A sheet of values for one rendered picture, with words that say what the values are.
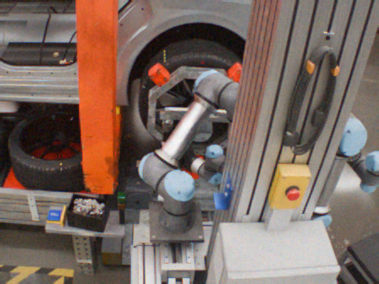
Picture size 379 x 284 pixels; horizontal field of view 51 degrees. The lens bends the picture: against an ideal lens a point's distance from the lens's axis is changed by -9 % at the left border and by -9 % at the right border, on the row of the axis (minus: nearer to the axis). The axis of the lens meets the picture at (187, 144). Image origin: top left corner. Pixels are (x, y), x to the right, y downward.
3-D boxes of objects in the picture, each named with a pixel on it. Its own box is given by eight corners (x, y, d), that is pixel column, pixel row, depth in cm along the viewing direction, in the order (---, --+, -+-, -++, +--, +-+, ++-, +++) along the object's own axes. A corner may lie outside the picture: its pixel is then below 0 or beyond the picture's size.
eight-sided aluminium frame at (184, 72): (238, 150, 261) (253, 70, 228) (239, 157, 256) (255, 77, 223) (145, 145, 257) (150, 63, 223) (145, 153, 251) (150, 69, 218)
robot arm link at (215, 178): (226, 169, 204) (223, 182, 210) (208, 157, 210) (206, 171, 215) (216, 177, 199) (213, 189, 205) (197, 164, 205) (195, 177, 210)
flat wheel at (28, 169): (98, 128, 317) (97, 101, 303) (117, 188, 269) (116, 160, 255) (12, 140, 297) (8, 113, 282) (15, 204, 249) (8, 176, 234)
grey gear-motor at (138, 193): (152, 183, 304) (155, 144, 283) (151, 228, 271) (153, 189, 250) (127, 182, 303) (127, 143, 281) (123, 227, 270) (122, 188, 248)
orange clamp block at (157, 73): (170, 73, 228) (158, 62, 224) (170, 80, 222) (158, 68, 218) (160, 80, 231) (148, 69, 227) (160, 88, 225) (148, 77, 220)
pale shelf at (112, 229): (126, 215, 233) (126, 210, 231) (124, 238, 220) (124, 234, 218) (51, 210, 230) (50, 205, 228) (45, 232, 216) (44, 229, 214)
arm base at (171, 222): (195, 233, 176) (198, 217, 170) (158, 232, 174) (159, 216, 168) (192, 207, 188) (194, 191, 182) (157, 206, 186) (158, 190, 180)
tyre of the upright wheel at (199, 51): (190, 147, 291) (270, 89, 265) (192, 171, 272) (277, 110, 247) (117, 85, 259) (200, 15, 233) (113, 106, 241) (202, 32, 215)
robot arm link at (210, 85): (151, 193, 170) (232, 77, 165) (129, 172, 178) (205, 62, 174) (168, 198, 180) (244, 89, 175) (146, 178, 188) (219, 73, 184)
